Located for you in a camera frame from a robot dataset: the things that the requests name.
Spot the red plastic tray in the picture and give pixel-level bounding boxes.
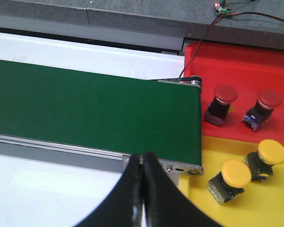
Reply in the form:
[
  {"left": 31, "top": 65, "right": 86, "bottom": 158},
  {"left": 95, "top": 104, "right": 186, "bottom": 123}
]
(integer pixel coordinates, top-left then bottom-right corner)
[{"left": 184, "top": 43, "right": 284, "bottom": 145}]

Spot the small circuit board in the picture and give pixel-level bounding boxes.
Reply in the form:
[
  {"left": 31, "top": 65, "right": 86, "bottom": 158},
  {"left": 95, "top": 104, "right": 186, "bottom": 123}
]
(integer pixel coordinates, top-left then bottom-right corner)
[{"left": 213, "top": 0, "right": 231, "bottom": 16}]

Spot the grey stone counter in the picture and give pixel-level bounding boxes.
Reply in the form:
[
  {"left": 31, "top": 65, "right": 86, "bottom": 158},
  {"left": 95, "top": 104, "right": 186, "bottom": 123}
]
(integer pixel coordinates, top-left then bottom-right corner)
[{"left": 0, "top": 0, "right": 284, "bottom": 51}]

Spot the yellow mushroom push button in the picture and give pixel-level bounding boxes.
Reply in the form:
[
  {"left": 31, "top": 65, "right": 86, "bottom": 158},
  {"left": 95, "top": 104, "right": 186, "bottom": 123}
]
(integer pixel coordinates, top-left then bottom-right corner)
[
  {"left": 243, "top": 139, "right": 284, "bottom": 182},
  {"left": 207, "top": 160, "right": 251, "bottom": 204}
]

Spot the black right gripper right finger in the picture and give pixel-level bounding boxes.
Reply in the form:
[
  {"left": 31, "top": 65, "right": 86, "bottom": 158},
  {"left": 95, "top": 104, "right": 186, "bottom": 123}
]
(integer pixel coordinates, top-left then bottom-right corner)
[{"left": 143, "top": 152, "right": 221, "bottom": 227}]

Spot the red black wire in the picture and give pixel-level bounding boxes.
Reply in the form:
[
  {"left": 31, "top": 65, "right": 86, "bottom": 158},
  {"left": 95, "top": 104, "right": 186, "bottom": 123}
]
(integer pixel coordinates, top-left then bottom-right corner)
[{"left": 179, "top": 11, "right": 284, "bottom": 79}]

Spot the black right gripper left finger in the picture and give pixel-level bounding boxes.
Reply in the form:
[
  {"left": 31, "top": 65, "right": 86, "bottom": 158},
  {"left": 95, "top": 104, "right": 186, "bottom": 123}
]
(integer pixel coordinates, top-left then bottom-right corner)
[{"left": 76, "top": 154, "right": 142, "bottom": 227}]

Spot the red mushroom push button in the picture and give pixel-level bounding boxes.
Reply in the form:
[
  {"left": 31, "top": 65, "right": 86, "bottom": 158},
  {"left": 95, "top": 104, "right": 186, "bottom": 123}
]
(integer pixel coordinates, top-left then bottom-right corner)
[
  {"left": 241, "top": 89, "right": 283, "bottom": 131},
  {"left": 204, "top": 85, "right": 238, "bottom": 127}
]

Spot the yellow plastic tray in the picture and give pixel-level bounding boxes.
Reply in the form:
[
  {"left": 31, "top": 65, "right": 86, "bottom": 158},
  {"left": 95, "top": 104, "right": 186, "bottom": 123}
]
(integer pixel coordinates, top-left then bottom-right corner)
[{"left": 179, "top": 136, "right": 284, "bottom": 227}]

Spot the green conveyor belt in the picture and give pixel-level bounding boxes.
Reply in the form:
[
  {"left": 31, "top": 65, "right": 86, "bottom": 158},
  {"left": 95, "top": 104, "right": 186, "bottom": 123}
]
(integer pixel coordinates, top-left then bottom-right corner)
[{"left": 0, "top": 58, "right": 203, "bottom": 166}]

